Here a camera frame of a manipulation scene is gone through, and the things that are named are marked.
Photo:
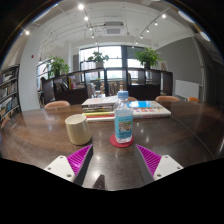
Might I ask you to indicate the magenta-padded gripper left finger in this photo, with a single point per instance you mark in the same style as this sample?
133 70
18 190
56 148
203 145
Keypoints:
63 166

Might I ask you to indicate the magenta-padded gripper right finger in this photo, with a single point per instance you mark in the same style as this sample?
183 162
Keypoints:
166 166

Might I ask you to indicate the clear water bottle blue cap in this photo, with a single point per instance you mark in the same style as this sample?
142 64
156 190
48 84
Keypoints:
123 123

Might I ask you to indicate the cream ceramic cup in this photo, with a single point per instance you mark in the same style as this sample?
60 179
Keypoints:
78 130

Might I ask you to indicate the large white book red print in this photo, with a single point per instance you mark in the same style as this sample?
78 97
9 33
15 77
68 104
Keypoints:
151 112

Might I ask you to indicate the flat round red coaster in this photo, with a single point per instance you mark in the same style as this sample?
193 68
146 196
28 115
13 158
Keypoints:
115 143

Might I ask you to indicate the white book red edge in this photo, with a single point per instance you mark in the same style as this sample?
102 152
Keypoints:
100 118

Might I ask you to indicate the orange chairs group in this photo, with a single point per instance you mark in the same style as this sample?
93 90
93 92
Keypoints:
56 104

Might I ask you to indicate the yellow spined book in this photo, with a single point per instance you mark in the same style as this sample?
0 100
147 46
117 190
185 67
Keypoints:
98 113

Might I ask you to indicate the thin blue book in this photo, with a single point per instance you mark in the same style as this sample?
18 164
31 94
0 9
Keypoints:
141 104

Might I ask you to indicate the dark cubby shelf unit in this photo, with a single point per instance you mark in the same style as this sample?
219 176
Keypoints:
71 95

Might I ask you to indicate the grey white covered book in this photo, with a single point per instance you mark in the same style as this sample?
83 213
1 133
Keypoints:
98 101

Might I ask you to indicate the tall bookshelf with books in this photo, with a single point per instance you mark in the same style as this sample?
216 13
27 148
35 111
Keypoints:
8 91

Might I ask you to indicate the bushy potted plant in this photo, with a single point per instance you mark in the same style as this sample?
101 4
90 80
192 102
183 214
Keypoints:
58 66

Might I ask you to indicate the wide green potted plant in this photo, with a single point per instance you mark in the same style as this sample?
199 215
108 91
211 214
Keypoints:
147 57

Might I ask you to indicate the small leafy potted plant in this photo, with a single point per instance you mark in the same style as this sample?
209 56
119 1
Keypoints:
97 58

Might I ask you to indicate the ceiling air conditioner unit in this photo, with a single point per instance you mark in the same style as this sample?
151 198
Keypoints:
113 29

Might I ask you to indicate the ceiling spot lights group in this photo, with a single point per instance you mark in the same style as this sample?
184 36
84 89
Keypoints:
81 6

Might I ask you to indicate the white wall radiator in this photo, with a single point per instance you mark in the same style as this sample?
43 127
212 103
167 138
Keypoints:
187 89

